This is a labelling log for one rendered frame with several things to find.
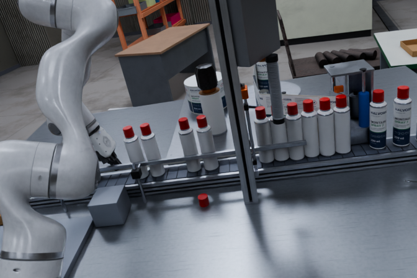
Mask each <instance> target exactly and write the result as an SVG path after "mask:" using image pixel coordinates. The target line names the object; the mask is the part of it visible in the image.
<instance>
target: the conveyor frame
mask: <svg viewBox="0 0 417 278"><path fill-rule="evenodd" d="M408 164H417V150H408V151H398V152H393V153H382V154H377V155H367V156H358V157H352V158H342V159H332V160H327V161H317V162H312V163H302V164H292V165H286V166H277V167H271V168H262V169H258V171H259V176H255V180H256V182H266V181H276V180H282V179H292V178H298V177H308V176H318V175H324V174H334V173H344V172H350V171H360V170H366V169H376V168H386V167H392V166H402V165H408ZM240 184H241V182H240V175H239V171H237V172H231V173H221V174H212V175H206V176H196V177H187V178H181V179H172V180H166V181H156V182H146V183H142V186H143V190H144V192H145V195H156V194H166V193H172V192H182V191H192V190H198V189H208V188H214V187H224V186H234V185H240ZM125 188H126V190H127V193H128V196H129V198H130V197H140V196H142V195H141V192H140V188H139V186H138V184H131V185H126V186H125ZM96 190H97V189H95V190H94V192H93V193H92V194H90V195H89V196H87V197H85V198H82V199H76V200H64V202H65V205H72V204H82V203H88V202H90V201H91V199H92V197H93V195H94V193H95V192H96ZM29 204H30V206H31V207H32V208H33V209H40V208H46V207H56V206H61V202H60V200H59V199H44V198H33V197H32V198H30V199H29Z"/></svg>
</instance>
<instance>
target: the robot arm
mask: <svg viewBox="0 0 417 278"><path fill-rule="evenodd" d="M17 5H18V7H19V10H20V13H21V14H22V15H23V16H24V17H25V18H26V19H27V20H29V21H31V22H33V23H34V24H38V25H42V26H47V27H53V28H58V29H61V43H59V44H57V45H55V46H53V47H51V48H49V49H48V50H47V51H46V52H45V53H44V54H43V56H42V59H41V60H40V64H39V67H38V75H37V82H36V90H35V94H36V100H37V104H38V106H39V108H40V110H41V111H42V113H43V114H44V116H45V117H46V118H47V127H48V129H49V131H50V132H51V133H52V134H54V135H56V136H63V141H62V142H61V143H47V142H40V141H27V140H5V141H0V214H1V218H2V222H3V238H2V246H1V253H0V278H61V273H62V268H63V260H64V255H65V246H66V229H65V227H64V226H63V225H62V224H61V223H59V222H57V221H56V220H53V219H51V218H49V217H46V216H44V215H42V214H41V213H38V212H37V211H35V210H34V209H33V208H32V207H31V206H30V204H29V199H30V198H32V197H33V198H44V199H63V200H76V199H82V198H85V197H87V196H89V195H90V194H92V193H93V192H94V190H95V189H96V187H97V186H98V182H99V177H100V169H99V161H102V163H103V164H106V163H108V164H110V165H116V164H122V163H121V162H120V160H119V159H118V158H117V155H116V154H115V147H116V142H115V141H114V140H113V138H112V137H111V136H110V135H109V134H108V133H107V132H106V131H105V130H104V129H103V128H102V127H101V126H100V125H99V122H98V121H97V120H96V119H95V117H94V116H93V115H92V114H91V112H90V111H89V110H88V108H87V107H86V106H85V105H84V103H83V102H82V93H83V87H84V86H85V84H86V83H87V81H88V79H89V76H90V72H91V60H92V55H93V54H94V53H95V52H96V51H97V50H98V49H100V48H101V47H102V46H104V45H105V44H106V43H107V42H108V41H109V40H110V39H111V38H112V37H113V36H114V34H115V32H116V30H117V27H118V26H119V25H118V24H119V13H118V10H117V8H116V6H115V4H114V3H113V2H112V1H111V0H17Z"/></svg>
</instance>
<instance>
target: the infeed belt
mask: <svg viewBox="0 0 417 278"><path fill-rule="evenodd" d="M392 140H393V139H392V138H390V139H386V148H385V149H384V150H373V149H371V148H370V146H369V143H360V144H355V145H351V152H350V153H349V154H346V155H340V154H337V153H335V155H334V156H332V157H324V156H321V155H319V157H317V158H307V157H305V158H304V159H303V160H301V161H292V160H291V159H290V156H289V160H287V161H285V162H278V161H276V160H275V159H274V162H273V163H271V164H262V163H261V162H260V159H259V156H256V159H257V167H258V169H262V168H271V167H277V166H286V165H292V164H302V163H312V162H317V161H327V160H332V159H342V158H352V157H358V156H367V155H377V154H382V153H393V152H398V151H408V150H417V142H416V135H414V136H410V145H409V146H407V147H403V148H402V147H397V146H394V145H393V143H392ZM218 165H219V167H218V169H217V170H215V171H206V170H205V167H204V163H201V167H202V169H201V170H200V171H199V172H197V173H189V172H188V170H187V165H181V166H172V167H167V168H164V170H165V171H166V172H165V174H164V175H163V176H161V177H157V178H154V177H152V175H151V171H150V170H149V169H148V172H149V174H150V175H149V176H148V177H147V178H146V179H144V180H141V183H146V182H156V181H166V180H172V179H181V178H187V177H196V176H206V175H212V174H221V173H231V172H237V171H238V165H237V160H236V158H235V159H230V160H229V159H225V160H220V161H218ZM131 184H138V183H137V180H136V179H132V176H131V174H130V172H127V173H118V174H109V175H103V176H101V181H100V182H99V183H98V186H97V187H96V189H97V188H100V187H110V186H119V185H125V186H126V185H131Z"/></svg>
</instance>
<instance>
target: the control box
mask: <svg viewBox="0 0 417 278"><path fill-rule="evenodd" d="M226 2H227V7H228V14H229V18H230V26H231V34H232V38H233V46H234V50H235V57H236V65H237V66H239V67H251V66H253V65H255V64H256V63H257V62H259V61H261V60H262V59H264V58H265V57H267V56H269V55H270V54H271V53H274V52H275V51H276V50H278V49H279V48H280V38H279V26H278V20H277V8H276V0H226Z"/></svg>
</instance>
